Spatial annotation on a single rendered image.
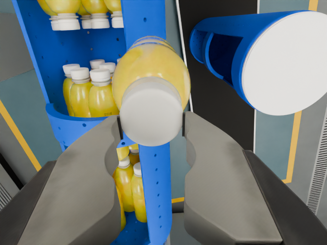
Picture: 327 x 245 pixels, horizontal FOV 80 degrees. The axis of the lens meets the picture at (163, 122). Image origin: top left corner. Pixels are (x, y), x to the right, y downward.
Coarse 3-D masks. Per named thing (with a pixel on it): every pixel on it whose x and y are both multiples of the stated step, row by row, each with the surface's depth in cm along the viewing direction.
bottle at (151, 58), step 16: (144, 48) 16; (160, 48) 16; (128, 64) 14; (144, 64) 14; (160, 64) 14; (176, 64) 15; (112, 80) 16; (128, 80) 14; (144, 80) 13; (160, 80) 13; (176, 80) 14
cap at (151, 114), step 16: (128, 96) 11; (144, 96) 11; (160, 96) 11; (176, 96) 12; (128, 112) 11; (144, 112) 12; (160, 112) 12; (176, 112) 12; (128, 128) 12; (144, 128) 12; (160, 128) 12; (176, 128) 12; (144, 144) 12; (160, 144) 13
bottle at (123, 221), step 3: (117, 189) 60; (117, 192) 60; (120, 192) 62; (120, 195) 61; (120, 198) 61; (120, 201) 61; (120, 204) 61; (123, 207) 64; (123, 210) 64; (123, 213) 64; (123, 216) 64; (123, 219) 64; (123, 222) 64; (126, 222) 67; (123, 225) 65; (123, 228) 65; (120, 231) 65
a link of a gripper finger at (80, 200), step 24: (72, 144) 9; (96, 144) 9; (72, 168) 8; (96, 168) 8; (48, 192) 7; (72, 192) 7; (96, 192) 7; (48, 216) 6; (72, 216) 6; (96, 216) 6; (120, 216) 8; (24, 240) 6; (48, 240) 6; (72, 240) 6; (96, 240) 6
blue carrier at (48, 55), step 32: (32, 0) 41; (128, 0) 30; (160, 0) 35; (32, 32) 41; (64, 32) 49; (96, 32) 54; (128, 32) 31; (160, 32) 37; (64, 64) 51; (64, 128) 38; (160, 160) 48; (160, 192) 52; (128, 224) 67; (160, 224) 56
